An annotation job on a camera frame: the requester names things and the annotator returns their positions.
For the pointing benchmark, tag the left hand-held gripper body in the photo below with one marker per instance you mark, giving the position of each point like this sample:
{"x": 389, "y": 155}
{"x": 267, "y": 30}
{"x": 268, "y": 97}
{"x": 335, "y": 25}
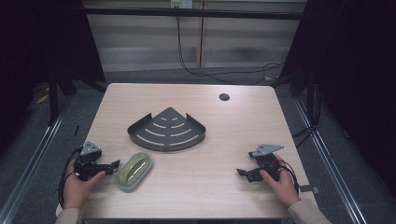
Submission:
{"x": 90, "y": 155}

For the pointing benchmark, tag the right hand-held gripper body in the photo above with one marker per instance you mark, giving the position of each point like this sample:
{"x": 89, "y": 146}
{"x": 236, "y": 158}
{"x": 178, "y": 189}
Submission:
{"x": 267, "y": 158}

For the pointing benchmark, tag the person's right hand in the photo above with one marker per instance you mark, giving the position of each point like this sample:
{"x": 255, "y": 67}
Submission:
{"x": 281, "y": 186}

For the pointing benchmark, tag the person's left hand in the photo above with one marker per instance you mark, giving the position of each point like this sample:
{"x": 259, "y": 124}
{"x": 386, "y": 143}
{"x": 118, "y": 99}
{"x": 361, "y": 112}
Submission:
{"x": 77, "y": 189}

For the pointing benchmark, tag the small black floor strip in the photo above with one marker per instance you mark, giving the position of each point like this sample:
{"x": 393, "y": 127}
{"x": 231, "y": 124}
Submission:
{"x": 76, "y": 130}

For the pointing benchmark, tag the black metal corner shelf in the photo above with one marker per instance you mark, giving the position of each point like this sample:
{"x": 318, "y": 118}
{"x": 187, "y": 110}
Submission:
{"x": 168, "y": 132}

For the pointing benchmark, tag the dark round table grommet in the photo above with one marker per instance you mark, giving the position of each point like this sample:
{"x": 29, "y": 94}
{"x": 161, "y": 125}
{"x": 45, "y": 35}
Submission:
{"x": 224, "y": 97}

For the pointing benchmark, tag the black metal stand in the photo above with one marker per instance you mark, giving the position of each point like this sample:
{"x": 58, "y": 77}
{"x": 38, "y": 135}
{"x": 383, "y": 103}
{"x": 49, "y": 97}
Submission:
{"x": 310, "y": 99}
{"x": 53, "y": 99}

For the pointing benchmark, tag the yellow floor tape piece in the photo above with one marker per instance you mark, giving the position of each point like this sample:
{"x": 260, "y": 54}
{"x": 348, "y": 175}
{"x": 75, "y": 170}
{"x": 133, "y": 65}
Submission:
{"x": 42, "y": 98}

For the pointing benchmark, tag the dark curtain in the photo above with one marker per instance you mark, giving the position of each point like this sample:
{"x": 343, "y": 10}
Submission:
{"x": 40, "y": 46}
{"x": 355, "y": 77}

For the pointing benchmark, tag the aluminium floor rail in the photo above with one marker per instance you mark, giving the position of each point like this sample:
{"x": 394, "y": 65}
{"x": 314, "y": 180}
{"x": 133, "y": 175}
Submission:
{"x": 330, "y": 161}
{"x": 28, "y": 174}

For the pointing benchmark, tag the black horizontal frame bar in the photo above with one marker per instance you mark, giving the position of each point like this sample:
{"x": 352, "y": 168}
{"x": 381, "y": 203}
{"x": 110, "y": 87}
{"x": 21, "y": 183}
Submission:
{"x": 193, "y": 13}

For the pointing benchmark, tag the white wall socket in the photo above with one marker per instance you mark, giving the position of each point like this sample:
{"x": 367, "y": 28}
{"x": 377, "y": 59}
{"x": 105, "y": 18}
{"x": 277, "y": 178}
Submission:
{"x": 181, "y": 3}

